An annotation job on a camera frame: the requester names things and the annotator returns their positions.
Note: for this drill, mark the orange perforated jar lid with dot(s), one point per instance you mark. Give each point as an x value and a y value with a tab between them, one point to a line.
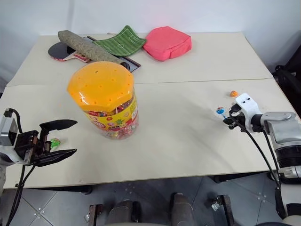
100	84

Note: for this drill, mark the clear plastic lollipop jar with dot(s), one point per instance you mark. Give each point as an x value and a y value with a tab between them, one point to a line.
117	122

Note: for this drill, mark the blue lollipop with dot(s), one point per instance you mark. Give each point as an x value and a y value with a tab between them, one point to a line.
220	110

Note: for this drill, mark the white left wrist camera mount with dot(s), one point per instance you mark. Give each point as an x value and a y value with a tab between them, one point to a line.
7	131

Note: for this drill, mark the pink fabric cushion bag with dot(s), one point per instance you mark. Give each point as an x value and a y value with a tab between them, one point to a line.
168	43

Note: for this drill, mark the rusty metal table bracket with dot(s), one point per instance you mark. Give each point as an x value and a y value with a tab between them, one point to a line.
95	215
225	207

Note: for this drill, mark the olive patterned rolled pouch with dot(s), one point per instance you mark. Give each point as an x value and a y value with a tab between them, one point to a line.
87	47

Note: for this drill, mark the black red table tennis paddle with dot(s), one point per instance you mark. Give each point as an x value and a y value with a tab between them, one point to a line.
58	51

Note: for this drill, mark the dark rounded shape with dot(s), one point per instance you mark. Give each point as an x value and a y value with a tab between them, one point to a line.
182	209
125	213

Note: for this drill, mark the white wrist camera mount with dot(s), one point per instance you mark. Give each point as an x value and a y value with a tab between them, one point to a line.
7	131
247	104

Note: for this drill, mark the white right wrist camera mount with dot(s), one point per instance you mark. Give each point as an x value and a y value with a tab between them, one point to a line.
247	104

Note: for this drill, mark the black office chair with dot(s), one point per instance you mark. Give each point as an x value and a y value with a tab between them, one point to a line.
290	63

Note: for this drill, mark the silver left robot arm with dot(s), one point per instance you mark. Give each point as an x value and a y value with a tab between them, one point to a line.
2	174

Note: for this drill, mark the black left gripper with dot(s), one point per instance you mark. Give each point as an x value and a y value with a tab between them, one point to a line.
24	146

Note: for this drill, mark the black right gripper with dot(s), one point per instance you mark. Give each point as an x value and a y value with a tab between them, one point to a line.
238	118

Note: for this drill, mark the black flat board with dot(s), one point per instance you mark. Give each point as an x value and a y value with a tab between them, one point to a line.
131	63

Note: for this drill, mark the green wrapped lollipop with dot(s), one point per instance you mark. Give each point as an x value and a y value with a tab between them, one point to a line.
55	142

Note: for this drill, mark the orange wrapped lollipop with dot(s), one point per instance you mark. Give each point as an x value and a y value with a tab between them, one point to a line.
233	93

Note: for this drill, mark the green football field cloth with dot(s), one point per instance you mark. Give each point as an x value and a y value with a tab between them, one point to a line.
121	41

